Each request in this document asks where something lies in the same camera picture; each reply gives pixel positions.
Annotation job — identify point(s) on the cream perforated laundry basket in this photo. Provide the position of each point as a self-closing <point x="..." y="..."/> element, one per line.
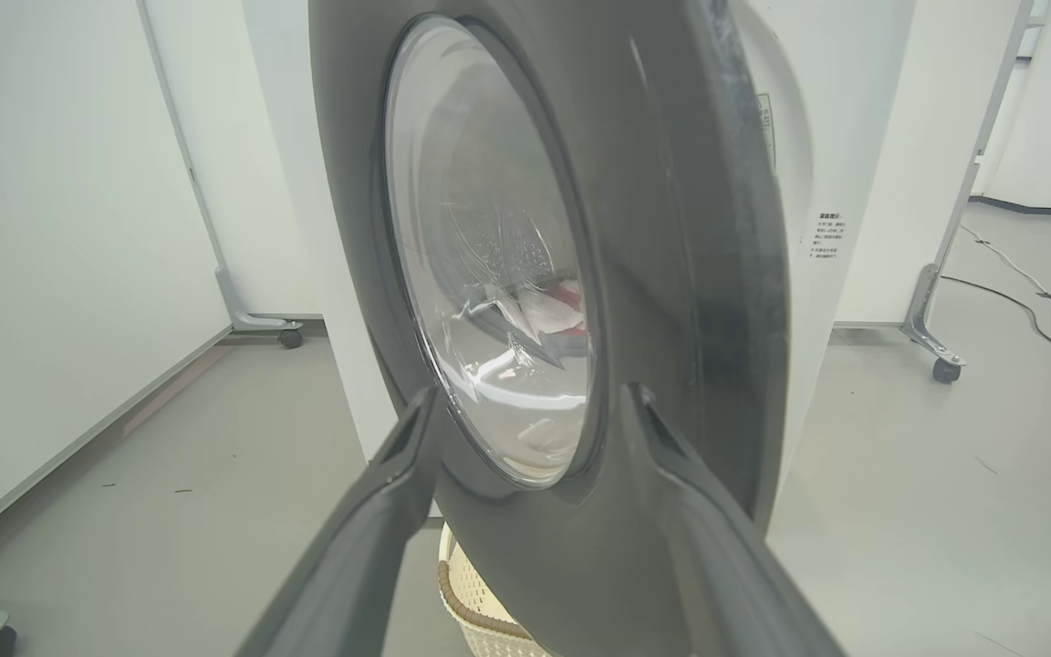
<point x="480" y="620"/>

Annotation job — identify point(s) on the white front-load washing machine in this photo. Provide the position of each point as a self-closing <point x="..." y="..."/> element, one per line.
<point x="854" y="137"/>

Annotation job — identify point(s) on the grey warning sticker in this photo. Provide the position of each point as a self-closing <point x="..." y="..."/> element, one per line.
<point x="766" y="128"/>

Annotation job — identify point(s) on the washing machine round door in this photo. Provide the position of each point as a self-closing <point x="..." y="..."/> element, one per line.
<point x="653" y="274"/>

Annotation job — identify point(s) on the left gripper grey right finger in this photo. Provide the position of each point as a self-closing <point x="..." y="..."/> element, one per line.
<point x="726" y="584"/>

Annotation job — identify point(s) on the stainless steel washing machine drum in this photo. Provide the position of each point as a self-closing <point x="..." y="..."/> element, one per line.
<point x="507" y="246"/>

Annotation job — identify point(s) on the white and red striped garment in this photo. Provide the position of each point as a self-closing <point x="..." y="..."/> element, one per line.
<point x="562" y="306"/>

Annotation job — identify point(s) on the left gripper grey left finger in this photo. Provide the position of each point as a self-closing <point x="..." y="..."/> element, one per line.
<point x="352" y="566"/>

